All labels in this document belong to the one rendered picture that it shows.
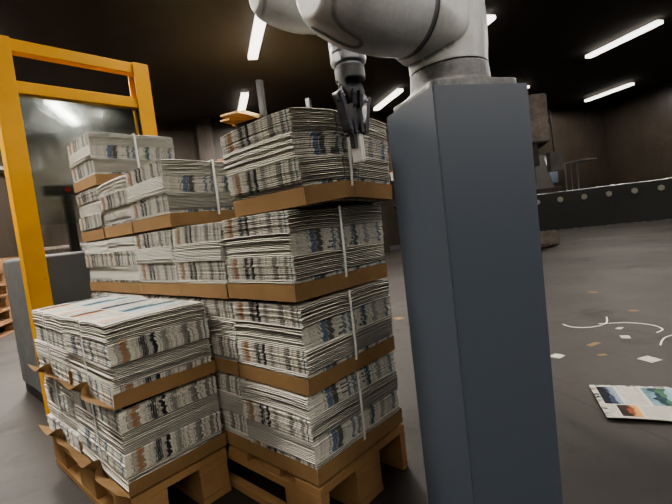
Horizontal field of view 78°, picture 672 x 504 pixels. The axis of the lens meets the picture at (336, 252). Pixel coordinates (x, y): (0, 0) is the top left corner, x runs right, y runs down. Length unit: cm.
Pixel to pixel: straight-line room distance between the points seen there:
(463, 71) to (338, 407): 84
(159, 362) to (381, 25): 100
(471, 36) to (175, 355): 107
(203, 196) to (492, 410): 113
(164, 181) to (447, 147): 98
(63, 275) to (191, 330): 144
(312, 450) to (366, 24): 93
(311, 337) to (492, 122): 62
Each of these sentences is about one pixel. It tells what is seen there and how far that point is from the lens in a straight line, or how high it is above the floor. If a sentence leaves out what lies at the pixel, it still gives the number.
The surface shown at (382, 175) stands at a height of 90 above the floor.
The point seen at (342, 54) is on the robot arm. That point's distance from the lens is 109.
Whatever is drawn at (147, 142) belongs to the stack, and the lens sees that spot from 216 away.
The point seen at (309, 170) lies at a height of 91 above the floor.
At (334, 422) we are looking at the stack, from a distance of 116.
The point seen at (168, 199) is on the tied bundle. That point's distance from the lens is 147.
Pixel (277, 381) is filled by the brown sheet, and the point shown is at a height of 39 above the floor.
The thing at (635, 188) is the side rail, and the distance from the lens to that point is 152.
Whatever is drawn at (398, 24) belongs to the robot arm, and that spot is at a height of 109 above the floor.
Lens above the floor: 78
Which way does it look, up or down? 4 degrees down
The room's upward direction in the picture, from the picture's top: 7 degrees counter-clockwise
